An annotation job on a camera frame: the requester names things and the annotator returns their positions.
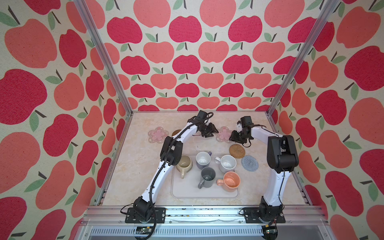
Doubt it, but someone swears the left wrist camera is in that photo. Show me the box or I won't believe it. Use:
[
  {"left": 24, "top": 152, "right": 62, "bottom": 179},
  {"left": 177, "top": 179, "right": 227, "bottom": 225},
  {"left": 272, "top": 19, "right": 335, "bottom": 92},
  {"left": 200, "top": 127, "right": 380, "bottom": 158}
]
[{"left": 196, "top": 110, "right": 209, "bottom": 122}]

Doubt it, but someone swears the beige rectangular tray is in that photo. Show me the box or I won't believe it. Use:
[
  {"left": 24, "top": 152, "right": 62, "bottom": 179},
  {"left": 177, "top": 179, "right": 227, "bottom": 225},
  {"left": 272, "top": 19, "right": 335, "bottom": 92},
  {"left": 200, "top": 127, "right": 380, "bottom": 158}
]
[{"left": 171, "top": 155, "right": 240, "bottom": 199}]

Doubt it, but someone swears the right aluminium frame post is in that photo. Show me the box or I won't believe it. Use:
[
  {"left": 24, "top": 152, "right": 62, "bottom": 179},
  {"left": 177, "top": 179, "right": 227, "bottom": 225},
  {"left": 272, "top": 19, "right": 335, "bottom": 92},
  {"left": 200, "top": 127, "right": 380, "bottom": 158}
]
[{"left": 267, "top": 0, "right": 339, "bottom": 117}]

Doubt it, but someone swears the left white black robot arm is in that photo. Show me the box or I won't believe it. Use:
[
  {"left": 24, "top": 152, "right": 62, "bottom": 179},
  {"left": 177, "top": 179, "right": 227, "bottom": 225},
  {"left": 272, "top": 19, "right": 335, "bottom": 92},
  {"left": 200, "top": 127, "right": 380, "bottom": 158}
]
[{"left": 133, "top": 120, "right": 218, "bottom": 221}]

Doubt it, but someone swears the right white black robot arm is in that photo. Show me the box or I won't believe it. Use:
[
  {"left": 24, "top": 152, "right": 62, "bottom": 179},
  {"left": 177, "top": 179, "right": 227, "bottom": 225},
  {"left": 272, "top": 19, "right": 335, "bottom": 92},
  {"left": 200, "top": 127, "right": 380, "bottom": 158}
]
[{"left": 230, "top": 126, "right": 299, "bottom": 223}]

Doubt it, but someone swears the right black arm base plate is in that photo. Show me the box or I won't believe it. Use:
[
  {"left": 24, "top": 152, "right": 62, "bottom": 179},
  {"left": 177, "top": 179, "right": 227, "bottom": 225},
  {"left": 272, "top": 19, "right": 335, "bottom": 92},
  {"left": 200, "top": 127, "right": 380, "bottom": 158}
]
[{"left": 240, "top": 206, "right": 286, "bottom": 224}]

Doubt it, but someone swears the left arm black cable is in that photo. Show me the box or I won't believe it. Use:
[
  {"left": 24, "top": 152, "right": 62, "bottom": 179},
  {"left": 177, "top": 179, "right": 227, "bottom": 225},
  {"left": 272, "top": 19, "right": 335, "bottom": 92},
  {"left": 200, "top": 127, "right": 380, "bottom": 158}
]
[{"left": 143, "top": 111, "right": 214, "bottom": 240}]

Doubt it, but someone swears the cream ceramic mug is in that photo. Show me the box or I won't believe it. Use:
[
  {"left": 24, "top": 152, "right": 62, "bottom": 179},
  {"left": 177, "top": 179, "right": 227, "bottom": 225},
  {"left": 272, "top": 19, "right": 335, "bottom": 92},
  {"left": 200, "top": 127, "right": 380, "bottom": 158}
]
[{"left": 176, "top": 155, "right": 193, "bottom": 179}]

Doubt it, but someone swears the aluminium frame post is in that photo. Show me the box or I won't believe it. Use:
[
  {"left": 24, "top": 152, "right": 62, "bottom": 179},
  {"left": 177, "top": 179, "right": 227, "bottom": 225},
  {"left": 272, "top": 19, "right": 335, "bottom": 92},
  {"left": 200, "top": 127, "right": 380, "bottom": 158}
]
[
  {"left": 74, "top": 1, "right": 133, "bottom": 118},
  {"left": 267, "top": 0, "right": 339, "bottom": 117}
]

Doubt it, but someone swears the dark grey ceramic mug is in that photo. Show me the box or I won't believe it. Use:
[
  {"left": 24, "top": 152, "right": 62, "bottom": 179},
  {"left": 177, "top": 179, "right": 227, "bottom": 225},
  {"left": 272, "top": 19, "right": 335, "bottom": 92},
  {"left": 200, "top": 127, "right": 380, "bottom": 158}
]
[{"left": 198, "top": 167, "right": 216, "bottom": 189}]

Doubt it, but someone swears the grey woven round coaster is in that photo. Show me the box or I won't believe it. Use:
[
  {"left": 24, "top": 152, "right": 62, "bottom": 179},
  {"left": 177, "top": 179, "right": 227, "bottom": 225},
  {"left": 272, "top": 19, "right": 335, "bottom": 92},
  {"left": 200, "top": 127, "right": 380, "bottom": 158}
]
[{"left": 241, "top": 155, "right": 259, "bottom": 172}]

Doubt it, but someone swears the front aluminium frame rail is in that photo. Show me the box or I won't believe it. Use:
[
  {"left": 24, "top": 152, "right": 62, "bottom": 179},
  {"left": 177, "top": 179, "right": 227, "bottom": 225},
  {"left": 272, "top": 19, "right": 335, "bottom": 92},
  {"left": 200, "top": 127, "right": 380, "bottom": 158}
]
[{"left": 74, "top": 206, "right": 336, "bottom": 240}]

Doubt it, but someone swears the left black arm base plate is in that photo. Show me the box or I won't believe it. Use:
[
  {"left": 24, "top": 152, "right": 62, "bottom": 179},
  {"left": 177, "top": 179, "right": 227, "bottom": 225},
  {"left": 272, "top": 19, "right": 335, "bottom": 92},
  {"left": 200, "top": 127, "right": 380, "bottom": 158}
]
[{"left": 125, "top": 207, "right": 166, "bottom": 224}]

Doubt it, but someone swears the left aluminium frame post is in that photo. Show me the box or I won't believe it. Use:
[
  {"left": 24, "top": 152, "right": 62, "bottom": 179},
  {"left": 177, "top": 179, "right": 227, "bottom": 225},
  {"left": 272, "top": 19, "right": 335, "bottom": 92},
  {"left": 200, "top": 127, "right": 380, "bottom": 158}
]
[{"left": 74, "top": 1, "right": 133, "bottom": 118}]

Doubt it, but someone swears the white ceramic mug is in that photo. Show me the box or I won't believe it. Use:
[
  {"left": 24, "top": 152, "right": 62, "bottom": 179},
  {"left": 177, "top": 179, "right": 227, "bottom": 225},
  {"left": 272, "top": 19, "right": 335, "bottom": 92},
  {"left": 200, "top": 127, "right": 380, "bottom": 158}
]
[{"left": 215, "top": 155, "right": 237, "bottom": 174}]

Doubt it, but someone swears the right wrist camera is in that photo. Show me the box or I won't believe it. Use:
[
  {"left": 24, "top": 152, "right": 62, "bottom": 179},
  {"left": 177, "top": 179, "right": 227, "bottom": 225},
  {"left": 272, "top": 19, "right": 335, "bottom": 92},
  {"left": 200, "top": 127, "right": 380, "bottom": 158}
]
[{"left": 237, "top": 116, "right": 254, "bottom": 134}]

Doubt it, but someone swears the lavender ceramic mug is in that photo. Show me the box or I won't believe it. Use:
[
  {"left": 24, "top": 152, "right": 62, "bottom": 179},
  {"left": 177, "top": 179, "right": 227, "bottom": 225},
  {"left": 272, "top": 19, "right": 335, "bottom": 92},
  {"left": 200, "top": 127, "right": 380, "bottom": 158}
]
[{"left": 196, "top": 152, "right": 212, "bottom": 170}]

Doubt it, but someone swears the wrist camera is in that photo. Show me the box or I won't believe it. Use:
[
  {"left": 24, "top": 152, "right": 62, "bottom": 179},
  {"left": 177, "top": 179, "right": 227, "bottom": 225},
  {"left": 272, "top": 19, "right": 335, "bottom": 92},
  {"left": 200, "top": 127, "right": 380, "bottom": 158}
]
[
  {"left": 237, "top": 116, "right": 254, "bottom": 134},
  {"left": 196, "top": 110, "right": 209, "bottom": 122}
]

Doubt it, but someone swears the tan rattan round coaster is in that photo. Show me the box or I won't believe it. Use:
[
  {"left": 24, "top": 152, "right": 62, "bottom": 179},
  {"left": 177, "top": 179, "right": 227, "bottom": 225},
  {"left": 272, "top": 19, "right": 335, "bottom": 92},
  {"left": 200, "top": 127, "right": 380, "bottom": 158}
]
[{"left": 229, "top": 144, "right": 246, "bottom": 159}]

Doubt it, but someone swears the brown wooden round coaster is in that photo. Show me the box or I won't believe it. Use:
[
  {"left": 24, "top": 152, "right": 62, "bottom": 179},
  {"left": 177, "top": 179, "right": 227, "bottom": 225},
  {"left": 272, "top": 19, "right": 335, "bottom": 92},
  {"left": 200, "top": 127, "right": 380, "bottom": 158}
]
[{"left": 172, "top": 130, "right": 181, "bottom": 136}]

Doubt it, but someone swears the salmon pink ceramic mug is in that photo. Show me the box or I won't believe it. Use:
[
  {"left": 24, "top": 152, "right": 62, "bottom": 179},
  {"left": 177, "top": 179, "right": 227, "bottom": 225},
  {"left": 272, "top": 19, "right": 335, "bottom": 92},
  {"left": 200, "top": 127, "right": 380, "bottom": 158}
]
[{"left": 216, "top": 172, "right": 241, "bottom": 192}]

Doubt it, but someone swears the pink flower coaster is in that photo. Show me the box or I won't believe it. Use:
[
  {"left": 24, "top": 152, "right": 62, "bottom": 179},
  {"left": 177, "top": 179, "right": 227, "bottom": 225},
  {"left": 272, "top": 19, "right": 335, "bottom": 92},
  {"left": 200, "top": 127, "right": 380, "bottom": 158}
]
[
  {"left": 148, "top": 127, "right": 169, "bottom": 144},
  {"left": 216, "top": 126, "right": 232, "bottom": 143}
]

